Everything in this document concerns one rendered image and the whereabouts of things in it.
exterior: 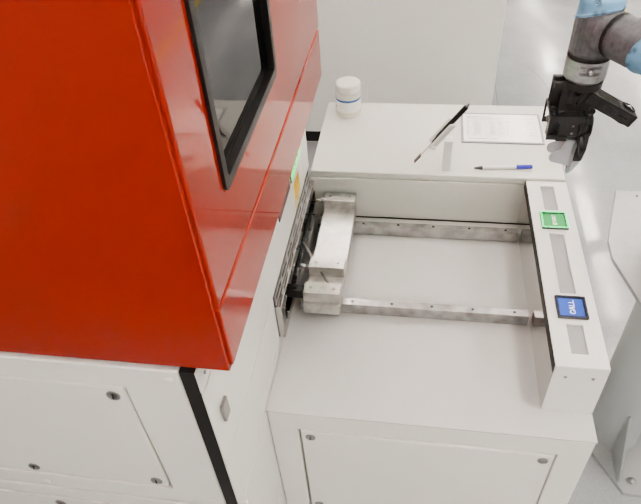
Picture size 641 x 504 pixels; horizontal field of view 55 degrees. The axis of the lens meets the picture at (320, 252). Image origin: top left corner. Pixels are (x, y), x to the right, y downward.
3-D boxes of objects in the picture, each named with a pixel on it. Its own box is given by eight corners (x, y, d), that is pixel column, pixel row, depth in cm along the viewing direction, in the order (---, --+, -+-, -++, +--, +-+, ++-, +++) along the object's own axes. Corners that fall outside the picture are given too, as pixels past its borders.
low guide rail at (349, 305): (300, 309, 141) (299, 300, 139) (302, 303, 142) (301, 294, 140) (527, 325, 133) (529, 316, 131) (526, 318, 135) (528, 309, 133)
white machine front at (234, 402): (228, 508, 108) (178, 372, 81) (304, 213, 166) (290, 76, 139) (245, 510, 107) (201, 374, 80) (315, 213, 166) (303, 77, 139)
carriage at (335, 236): (304, 313, 136) (303, 304, 134) (326, 209, 162) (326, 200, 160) (339, 315, 135) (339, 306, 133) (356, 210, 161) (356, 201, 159)
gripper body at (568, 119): (540, 123, 125) (552, 67, 117) (585, 124, 124) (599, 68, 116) (545, 143, 120) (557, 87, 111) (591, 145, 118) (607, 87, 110)
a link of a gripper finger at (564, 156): (543, 171, 128) (551, 133, 122) (572, 172, 127) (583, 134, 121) (545, 180, 126) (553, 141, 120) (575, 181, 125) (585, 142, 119)
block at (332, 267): (309, 275, 140) (308, 266, 138) (311, 265, 143) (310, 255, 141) (344, 277, 139) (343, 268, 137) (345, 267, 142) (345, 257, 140)
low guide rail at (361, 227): (318, 232, 160) (317, 223, 158) (319, 227, 162) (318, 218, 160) (516, 242, 153) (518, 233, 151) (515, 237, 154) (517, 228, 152)
